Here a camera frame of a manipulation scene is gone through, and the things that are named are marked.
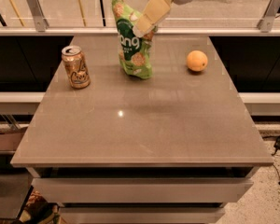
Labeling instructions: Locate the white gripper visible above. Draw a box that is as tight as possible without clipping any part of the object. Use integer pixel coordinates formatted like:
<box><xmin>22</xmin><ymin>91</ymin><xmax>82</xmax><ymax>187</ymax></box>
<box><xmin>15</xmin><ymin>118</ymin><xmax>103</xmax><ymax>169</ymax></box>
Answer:
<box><xmin>133</xmin><ymin>0</ymin><xmax>193</xmax><ymax>37</ymax></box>

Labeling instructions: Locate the green rice chip bag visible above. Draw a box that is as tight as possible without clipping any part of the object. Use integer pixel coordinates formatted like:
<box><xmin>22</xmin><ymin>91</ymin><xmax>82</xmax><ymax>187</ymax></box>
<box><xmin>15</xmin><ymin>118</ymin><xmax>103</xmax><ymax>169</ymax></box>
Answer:
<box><xmin>111</xmin><ymin>0</ymin><xmax>157</xmax><ymax>79</ymax></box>

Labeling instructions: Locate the patterned bag on floor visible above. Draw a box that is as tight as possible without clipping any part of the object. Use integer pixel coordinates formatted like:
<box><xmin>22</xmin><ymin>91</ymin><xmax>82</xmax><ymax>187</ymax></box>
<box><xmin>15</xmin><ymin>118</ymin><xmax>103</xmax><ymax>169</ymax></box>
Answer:
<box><xmin>19</xmin><ymin>190</ymin><xmax>60</xmax><ymax>224</ymax></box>

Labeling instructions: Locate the orange fruit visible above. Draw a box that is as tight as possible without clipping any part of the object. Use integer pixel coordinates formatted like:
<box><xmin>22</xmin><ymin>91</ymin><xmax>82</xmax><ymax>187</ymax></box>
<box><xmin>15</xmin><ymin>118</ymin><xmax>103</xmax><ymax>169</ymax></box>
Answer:
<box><xmin>187</xmin><ymin>50</ymin><xmax>208</xmax><ymax>72</ymax></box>

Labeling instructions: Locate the gold LaCroix soda can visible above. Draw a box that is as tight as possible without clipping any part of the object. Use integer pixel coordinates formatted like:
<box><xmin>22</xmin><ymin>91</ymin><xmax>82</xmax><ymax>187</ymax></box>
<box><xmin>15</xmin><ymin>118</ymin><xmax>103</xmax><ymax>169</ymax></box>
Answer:
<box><xmin>62</xmin><ymin>46</ymin><xmax>91</xmax><ymax>89</ymax></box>

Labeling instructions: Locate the glass railing with metal posts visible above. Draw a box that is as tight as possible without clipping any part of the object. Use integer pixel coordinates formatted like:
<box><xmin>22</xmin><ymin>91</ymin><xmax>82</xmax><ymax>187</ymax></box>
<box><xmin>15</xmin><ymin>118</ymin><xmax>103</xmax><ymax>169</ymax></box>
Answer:
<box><xmin>0</xmin><ymin>0</ymin><xmax>280</xmax><ymax>36</ymax></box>

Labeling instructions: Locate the upper grey drawer front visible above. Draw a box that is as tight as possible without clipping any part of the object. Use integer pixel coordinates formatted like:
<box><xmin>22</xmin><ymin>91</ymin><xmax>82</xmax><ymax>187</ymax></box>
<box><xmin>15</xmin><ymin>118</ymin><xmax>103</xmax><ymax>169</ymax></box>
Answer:
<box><xmin>33</xmin><ymin>178</ymin><xmax>253</xmax><ymax>203</ymax></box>

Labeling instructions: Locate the grey drawer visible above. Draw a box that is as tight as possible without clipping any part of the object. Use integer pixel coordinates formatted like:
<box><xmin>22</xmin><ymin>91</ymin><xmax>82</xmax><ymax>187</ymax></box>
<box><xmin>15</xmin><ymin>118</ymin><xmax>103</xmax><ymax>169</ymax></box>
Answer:
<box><xmin>60</xmin><ymin>207</ymin><xmax>225</xmax><ymax>224</ymax></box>
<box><xmin>33</xmin><ymin>178</ymin><xmax>253</xmax><ymax>203</ymax></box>

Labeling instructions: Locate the cardboard box at left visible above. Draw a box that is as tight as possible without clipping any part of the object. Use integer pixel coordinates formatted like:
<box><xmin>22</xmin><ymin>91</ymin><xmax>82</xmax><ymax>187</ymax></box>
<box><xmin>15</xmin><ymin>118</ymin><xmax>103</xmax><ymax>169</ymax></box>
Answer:
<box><xmin>0</xmin><ymin>127</ymin><xmax>27</xmax><ymax>151</ymax></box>

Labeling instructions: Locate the lower grey drawer front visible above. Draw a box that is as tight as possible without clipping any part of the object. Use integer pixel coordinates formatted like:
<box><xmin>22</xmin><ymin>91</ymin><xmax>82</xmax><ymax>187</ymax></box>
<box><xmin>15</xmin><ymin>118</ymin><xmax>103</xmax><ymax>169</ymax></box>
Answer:
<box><xmin>60</xmin><ymin>207</ymin><xmax>225</xmax><ymax>224</ymax></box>

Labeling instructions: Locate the black power adapter with cable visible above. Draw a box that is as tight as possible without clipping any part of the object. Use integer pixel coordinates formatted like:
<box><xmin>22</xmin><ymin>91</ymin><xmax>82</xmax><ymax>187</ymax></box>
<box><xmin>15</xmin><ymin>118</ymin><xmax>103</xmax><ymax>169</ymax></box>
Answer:
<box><xmin>272</xmin><ymin>135</ymin><xmax>280</xmax><ymax>185</ymax></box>

